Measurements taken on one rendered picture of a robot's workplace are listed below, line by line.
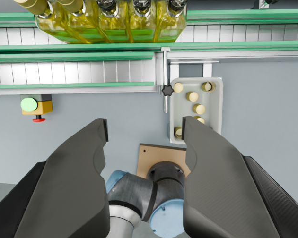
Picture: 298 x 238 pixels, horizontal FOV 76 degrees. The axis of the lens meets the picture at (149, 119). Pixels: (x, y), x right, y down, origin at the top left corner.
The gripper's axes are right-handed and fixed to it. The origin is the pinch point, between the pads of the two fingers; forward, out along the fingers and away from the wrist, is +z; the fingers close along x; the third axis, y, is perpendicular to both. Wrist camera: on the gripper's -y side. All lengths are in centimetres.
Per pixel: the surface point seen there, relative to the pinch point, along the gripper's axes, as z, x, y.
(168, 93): 31.4, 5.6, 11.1
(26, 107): 45, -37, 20
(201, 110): 47, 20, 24
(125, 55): 38.9, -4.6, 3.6
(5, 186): 100, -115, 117
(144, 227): 86, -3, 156
